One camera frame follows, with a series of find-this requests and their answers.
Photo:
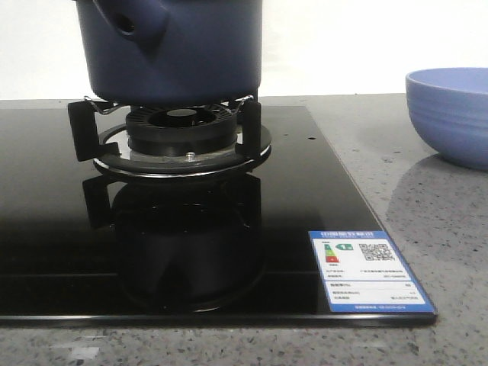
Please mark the dark blue ceramic pot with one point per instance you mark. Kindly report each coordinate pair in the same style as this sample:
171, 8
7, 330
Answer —
171, 53

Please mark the black gas burner head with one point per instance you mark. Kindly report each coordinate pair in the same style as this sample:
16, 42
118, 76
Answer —
175, 132

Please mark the light blue ribbed bowl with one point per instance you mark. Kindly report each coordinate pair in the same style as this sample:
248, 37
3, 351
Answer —
448, 109

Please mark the blue white energy label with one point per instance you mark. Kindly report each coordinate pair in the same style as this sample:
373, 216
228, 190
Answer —
364, 272

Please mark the black glass gas cooktop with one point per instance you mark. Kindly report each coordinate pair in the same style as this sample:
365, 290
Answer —
81, 249

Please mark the black metal pot support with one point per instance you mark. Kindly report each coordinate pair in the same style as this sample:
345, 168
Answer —
111, 154

